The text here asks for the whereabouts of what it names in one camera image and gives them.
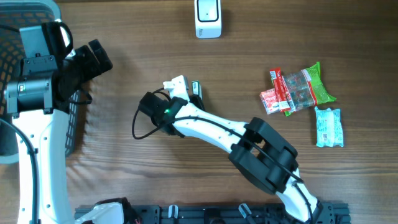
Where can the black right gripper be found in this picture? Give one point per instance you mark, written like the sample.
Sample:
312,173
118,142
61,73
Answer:
197,101

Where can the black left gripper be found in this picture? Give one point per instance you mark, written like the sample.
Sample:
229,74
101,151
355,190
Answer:
94,68

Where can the green white gum pack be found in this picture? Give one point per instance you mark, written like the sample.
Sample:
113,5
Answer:
196,88

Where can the red white candy pack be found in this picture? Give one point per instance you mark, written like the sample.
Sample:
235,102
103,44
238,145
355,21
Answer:
270,101

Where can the red stick packet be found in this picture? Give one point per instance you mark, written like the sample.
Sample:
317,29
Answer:
276,78

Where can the green snack bag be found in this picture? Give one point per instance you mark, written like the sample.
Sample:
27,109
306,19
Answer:
305,89

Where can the white teal wipes packet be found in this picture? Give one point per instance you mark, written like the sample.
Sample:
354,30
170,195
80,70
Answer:
329,127

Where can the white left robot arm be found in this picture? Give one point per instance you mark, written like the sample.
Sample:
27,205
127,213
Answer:
39,101

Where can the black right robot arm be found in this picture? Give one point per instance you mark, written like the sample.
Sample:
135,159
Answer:
257,150

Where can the white barcode scanner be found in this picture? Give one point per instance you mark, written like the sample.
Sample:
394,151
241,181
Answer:
208,24

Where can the grey plastic basket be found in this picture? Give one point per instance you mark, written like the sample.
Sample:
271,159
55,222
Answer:
18,14

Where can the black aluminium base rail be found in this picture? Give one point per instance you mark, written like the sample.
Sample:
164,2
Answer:
329,213

